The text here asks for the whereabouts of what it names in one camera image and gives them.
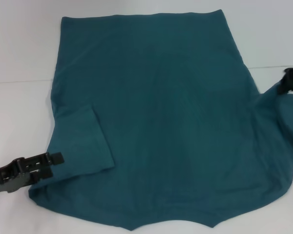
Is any teal blue t-shirt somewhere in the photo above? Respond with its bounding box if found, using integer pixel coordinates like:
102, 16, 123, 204
27, 9, 293, 232

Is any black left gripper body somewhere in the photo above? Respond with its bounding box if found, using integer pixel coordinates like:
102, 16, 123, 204
0, 157, 31, 195

